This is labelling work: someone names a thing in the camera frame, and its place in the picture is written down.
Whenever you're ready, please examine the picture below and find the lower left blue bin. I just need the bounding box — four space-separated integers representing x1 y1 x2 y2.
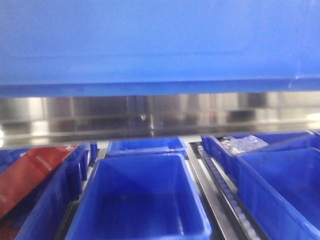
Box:
0 144 89 240

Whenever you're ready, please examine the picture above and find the red package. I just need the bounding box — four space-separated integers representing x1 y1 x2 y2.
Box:
0 144 80 218

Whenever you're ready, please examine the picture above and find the lower roller track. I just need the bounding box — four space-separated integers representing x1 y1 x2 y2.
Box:
197 146 263 240

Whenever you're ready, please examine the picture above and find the lower steel divider rail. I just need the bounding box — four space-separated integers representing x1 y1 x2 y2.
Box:
186 143 239 240

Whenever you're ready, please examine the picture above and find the large blue bin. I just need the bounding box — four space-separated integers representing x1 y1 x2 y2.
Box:
0 0 320 98

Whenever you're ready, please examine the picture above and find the steel shelf front beam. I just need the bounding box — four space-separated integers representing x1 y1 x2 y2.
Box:
0 91 320 149

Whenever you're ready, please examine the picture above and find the lower right blue bin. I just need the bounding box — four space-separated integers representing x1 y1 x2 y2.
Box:
236 147 320 240

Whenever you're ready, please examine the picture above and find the clear plastic bag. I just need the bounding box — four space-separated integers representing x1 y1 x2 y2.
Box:
219 135 269 155

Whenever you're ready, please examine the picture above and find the lower rear middle blue bin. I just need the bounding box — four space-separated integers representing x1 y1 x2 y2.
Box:
106 136 187 157

